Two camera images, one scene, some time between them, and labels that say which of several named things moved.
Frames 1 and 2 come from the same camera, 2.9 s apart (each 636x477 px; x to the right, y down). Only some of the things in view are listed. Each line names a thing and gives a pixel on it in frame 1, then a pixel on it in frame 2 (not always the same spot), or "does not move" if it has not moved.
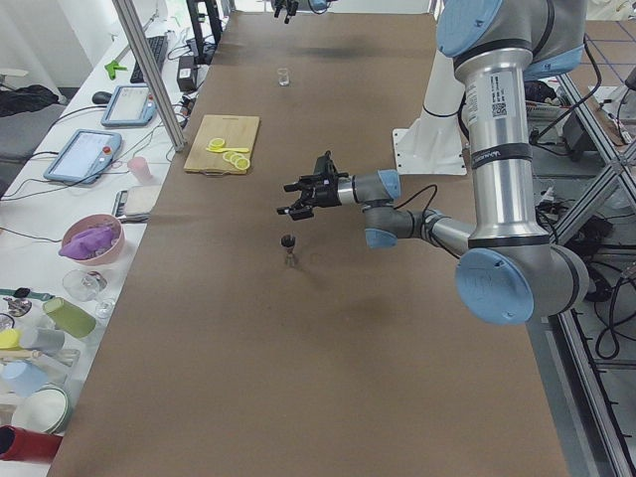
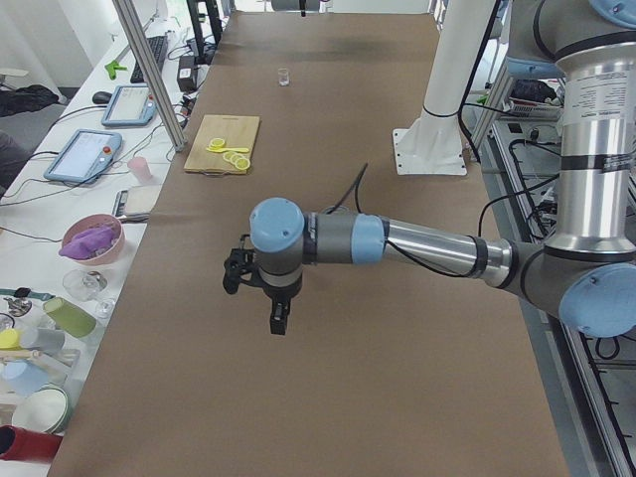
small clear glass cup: [283, 78] does not move
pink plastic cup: [137, 166] does not move
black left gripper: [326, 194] -> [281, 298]
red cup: [17, 443] does not move
